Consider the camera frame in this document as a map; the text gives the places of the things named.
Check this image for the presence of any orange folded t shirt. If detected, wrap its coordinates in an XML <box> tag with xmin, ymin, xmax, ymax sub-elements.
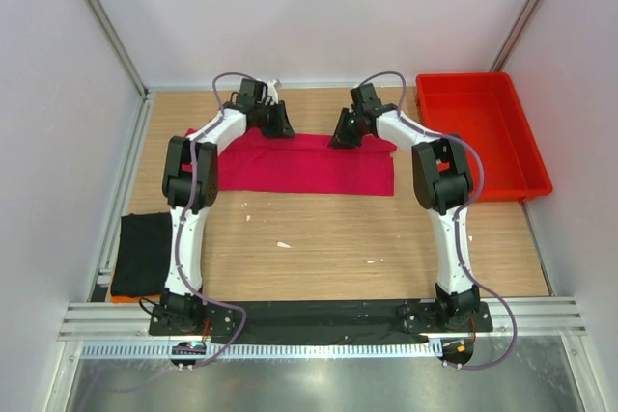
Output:
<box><xmin>108</xmin><ymin>294</ymin><xmax>160</xmax><ymax>304</ymax></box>

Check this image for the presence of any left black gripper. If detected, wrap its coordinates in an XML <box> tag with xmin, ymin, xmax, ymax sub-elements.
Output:
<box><xmin>255</xmin><ymin>100</ymin><xmax>295</xmax><ymax>139</ymax></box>

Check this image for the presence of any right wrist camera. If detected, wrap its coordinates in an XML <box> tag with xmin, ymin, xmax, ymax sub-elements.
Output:
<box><xmin>350</xmin><ymin>83</ymin><xmax>382</xmax><ymax>114</ymax></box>

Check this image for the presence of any left aluminium corner post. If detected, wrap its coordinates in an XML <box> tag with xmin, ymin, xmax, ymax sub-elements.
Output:
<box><xmin>56</xmin><ymin>0</ymin><xmax>150</xmax><ymax>96</ymax></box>

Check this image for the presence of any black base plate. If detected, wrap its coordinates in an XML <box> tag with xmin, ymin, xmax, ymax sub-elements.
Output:
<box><xmin>149</xmin><ymin>299</ymin><xmax>493</xmax><ymax>346</ymax></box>

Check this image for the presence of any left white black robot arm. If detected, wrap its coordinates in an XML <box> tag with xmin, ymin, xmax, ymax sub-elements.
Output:
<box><xmin>154</xmin><ymin>96</ymin><xmax>295</xmax><ymax>335</ymax></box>

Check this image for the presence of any aluminium corner post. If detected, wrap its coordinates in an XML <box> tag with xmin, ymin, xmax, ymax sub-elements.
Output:
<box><xmin>489</xmin><ymin>0</ymin><xmax>544</xmax><ymax>72</ymax></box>
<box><xmin>56</xmin><ymin>0</ymin><xmax>150</xmax><ymax>96</ymax></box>

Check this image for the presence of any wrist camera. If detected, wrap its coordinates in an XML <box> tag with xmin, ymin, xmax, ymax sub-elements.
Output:
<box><xmin>350</xmin><ymin>83</ymin><xmax>382</xmax><ymax>114</ymax></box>
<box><xmin>238</xmin><ymin>78</ymin><xmax>281</xmax><ymax>105</ymax></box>

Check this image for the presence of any right aluminium corner post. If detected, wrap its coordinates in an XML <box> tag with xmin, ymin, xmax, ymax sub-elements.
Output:
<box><xmin>489</xmin><ymin>0</ymin><xmax>544</xmax><ymax>72</ymax></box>

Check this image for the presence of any slotted grey cable duct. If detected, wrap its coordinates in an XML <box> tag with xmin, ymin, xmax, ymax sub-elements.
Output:
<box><xmin>81</xmin><ymin>340</ymin><xmax>442</xmax><ymax>360</ymax></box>

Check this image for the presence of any magenta t shirt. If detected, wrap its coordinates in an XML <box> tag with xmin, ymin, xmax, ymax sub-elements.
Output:
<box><xmin>184</xmin><ymin>127</ymin><xmax>399</xmax><ymax>199</ymax></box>

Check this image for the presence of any black folded t shirt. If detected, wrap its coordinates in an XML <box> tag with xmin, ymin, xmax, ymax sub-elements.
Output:
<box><xmin>110</xmin><ymin>212</ymin><xmax>172</xmax><ymax>297</ymax></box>

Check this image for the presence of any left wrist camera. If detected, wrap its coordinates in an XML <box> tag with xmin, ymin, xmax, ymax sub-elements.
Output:
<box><xmin>238</xmin><ymin>78</ymin><xmax>281</xmax><ymax>105</ymax></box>

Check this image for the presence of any red plastic bin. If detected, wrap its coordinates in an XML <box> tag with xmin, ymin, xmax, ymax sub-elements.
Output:
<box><xmin>416</xmin><ymin>72</ymin><xmax>553</xmax><ymax>203</ymax></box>

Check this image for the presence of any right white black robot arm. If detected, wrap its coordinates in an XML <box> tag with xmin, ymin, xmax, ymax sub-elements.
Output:
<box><xmin>329</xmin><ymin>105</ymin><xmax>480</xmax><ymax>331</ymax></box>

